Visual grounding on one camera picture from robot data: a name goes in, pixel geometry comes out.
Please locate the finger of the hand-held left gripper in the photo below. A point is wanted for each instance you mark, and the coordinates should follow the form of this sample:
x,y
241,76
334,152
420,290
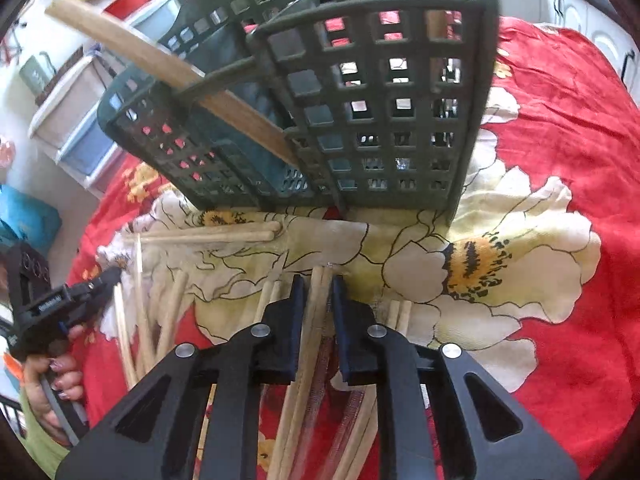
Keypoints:
x,y
80,307
95,282

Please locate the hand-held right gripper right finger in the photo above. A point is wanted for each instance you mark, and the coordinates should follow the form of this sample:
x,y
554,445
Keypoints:
x,y
341,310

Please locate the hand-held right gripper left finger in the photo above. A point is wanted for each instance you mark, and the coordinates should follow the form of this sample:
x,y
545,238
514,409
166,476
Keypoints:
x,y
297,305

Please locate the dark green plastic basket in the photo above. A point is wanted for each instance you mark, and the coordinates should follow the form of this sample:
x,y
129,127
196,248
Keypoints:
x,y
380,85

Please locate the person's left forearm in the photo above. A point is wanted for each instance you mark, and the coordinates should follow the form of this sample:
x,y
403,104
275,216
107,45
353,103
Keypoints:
x,y
37,440

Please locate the person's left hand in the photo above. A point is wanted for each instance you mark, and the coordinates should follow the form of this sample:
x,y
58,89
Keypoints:
x,y
65,377

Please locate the blue bag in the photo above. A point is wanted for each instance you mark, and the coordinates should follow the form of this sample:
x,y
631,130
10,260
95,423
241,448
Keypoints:
x,y
27,220

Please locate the pastel plastic drawer unit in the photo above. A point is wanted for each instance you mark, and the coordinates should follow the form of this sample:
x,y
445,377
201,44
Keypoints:
x,y
75,105

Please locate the brown tray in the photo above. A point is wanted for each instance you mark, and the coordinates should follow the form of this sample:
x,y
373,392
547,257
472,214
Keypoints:
x,y
60,77

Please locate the light green container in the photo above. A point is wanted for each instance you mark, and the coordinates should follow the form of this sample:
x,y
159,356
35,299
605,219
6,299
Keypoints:
x,y
36,77

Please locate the red floral tablecloth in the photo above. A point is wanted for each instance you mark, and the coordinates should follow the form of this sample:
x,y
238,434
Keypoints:
x,y
550,160

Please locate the pale blue plastic drawer unit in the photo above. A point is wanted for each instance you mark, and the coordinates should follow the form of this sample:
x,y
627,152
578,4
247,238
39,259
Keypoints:
x,y
155,15

